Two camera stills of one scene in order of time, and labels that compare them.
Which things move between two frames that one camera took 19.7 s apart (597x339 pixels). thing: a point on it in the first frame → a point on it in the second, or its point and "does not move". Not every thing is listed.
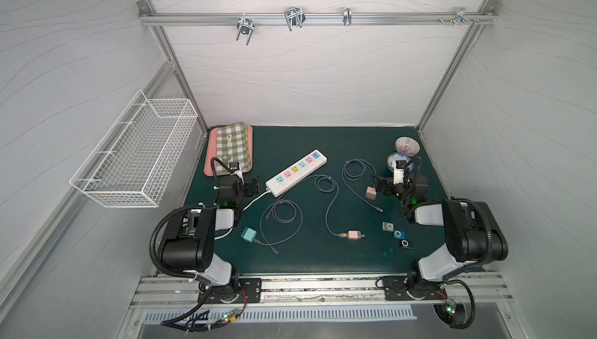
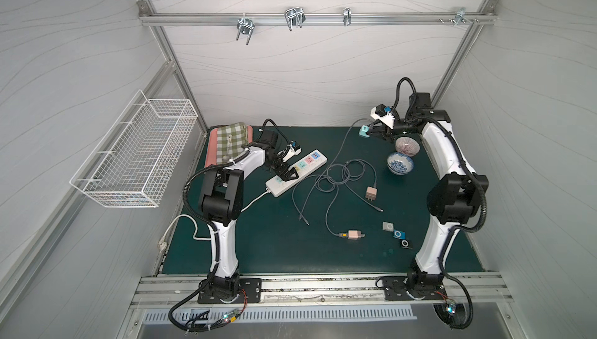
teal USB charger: [248, 234] → [362, 132]
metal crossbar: [315, 17] does not move
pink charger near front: [355, 235] does not move
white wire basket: [132, 162] does not move
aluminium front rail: [474, 290] does not move
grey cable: [276, 202] → [326, 170]
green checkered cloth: [232, 146] does not move
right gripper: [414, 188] → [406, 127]
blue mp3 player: [399, 234] does not move
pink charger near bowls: [371, 193] does not move
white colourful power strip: [295, 172] does not move
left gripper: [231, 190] → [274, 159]
